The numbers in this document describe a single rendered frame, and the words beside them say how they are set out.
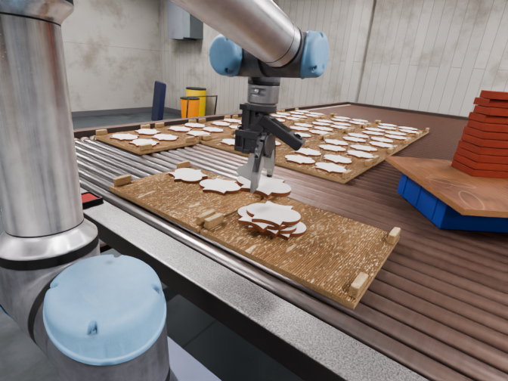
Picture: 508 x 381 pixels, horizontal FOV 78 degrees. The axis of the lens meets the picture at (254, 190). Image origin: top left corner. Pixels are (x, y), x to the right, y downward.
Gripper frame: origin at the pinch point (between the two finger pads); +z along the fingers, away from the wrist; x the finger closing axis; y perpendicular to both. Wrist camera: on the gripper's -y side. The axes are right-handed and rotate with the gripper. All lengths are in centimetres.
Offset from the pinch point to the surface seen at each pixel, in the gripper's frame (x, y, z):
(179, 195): -5.6, 30.0, 11.7
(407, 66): -499, -40, -45
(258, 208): -0.3, 1.0, 7.0
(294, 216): -0.6, -9.0, 7.0
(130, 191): 0.1, 44.6, 11.7
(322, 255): 6.1, -18.3, 11.8
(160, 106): -231, 216, 23
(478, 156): -52, -56, -6
